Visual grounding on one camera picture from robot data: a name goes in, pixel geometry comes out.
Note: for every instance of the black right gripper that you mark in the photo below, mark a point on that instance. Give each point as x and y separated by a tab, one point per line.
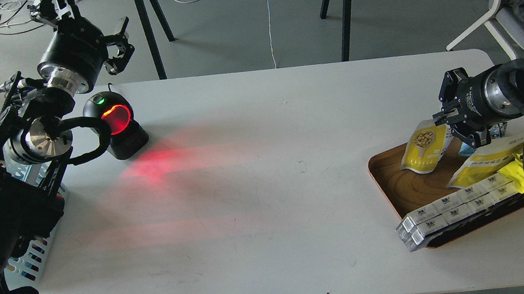
471	105

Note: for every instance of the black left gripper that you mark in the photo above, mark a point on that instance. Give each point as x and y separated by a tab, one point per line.
77	45

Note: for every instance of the yellow white nut snack pouch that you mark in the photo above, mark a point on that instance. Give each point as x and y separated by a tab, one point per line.
426	147

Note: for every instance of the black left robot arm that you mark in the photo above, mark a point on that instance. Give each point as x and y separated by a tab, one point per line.
37	142

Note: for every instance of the blue white snack bag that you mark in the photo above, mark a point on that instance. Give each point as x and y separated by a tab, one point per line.
496	131

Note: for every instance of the yellow white flat snack pouch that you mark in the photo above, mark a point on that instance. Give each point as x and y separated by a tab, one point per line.
487	160

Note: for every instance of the white boxed snack row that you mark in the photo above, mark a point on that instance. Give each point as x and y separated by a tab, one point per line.
461	229
454	202

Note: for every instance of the brown wooden tray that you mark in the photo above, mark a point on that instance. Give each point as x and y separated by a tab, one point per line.
406	190

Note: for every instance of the black barcode scanner red light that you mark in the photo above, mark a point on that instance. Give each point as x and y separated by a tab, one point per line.
127	135

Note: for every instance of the black table legs right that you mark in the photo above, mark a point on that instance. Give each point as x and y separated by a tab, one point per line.
341	2

